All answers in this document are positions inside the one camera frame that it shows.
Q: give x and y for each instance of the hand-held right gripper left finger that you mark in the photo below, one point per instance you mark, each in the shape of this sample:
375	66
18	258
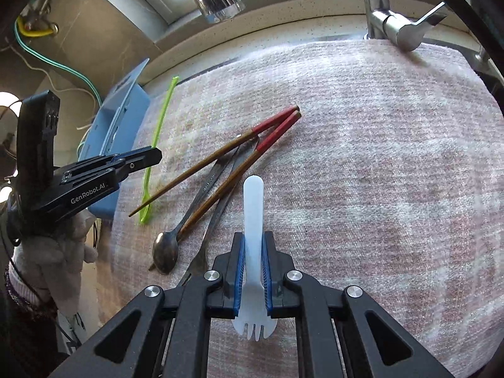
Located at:
237	275

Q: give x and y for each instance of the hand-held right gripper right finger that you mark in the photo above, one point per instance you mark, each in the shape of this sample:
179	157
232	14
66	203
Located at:
267	275

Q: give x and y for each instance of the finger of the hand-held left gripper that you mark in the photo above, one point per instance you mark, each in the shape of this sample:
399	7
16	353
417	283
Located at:
114	156
134	164

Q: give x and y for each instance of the blue plastic drain basket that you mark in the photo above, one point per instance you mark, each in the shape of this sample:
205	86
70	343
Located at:
118	126

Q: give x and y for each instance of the green plastic pick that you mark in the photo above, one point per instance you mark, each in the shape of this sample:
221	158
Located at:
157	126

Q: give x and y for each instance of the white plastic spork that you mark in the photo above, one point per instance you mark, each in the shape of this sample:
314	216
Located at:
252	204

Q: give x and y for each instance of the person's left forearm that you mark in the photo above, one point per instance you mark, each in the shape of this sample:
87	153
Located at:
23	330

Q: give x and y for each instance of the person's left hand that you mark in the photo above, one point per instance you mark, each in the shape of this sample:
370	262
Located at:
51	260

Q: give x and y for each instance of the metal fork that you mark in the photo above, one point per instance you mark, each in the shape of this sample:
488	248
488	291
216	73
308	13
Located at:
214	220

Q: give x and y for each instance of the metal spoon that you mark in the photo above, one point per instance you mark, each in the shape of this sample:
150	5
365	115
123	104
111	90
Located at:
165	252

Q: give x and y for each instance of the red tipped wooden chopstick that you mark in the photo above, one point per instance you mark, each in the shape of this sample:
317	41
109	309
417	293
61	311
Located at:
271	141
220	151

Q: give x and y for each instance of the pink checkered towel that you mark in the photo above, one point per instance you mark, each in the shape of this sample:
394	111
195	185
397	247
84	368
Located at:
354	204

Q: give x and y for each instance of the chrome soap dispenser pump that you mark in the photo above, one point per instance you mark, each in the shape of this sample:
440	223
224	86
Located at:
482	61

